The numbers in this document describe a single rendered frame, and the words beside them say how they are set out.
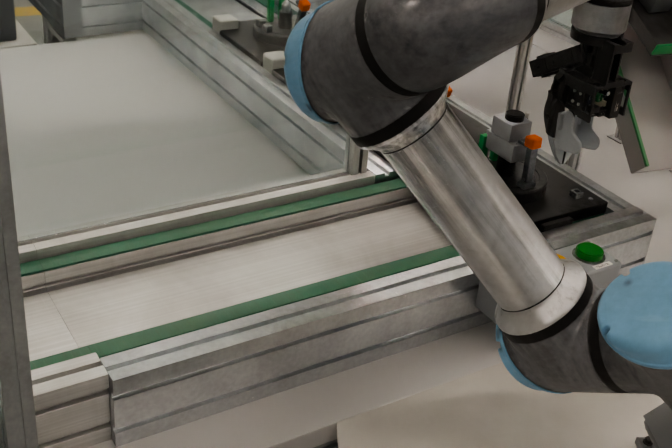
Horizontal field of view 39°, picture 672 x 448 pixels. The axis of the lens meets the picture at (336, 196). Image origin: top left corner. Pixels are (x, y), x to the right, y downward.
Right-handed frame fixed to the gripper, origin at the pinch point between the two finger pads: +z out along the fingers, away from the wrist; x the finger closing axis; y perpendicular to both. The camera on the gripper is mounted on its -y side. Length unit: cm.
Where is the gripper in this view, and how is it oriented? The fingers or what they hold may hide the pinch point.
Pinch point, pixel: (559, 153)
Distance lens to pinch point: 144.7
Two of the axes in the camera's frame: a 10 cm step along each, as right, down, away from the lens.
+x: 8.5, -1.9, 4.9
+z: -0.8, 8.7, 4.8
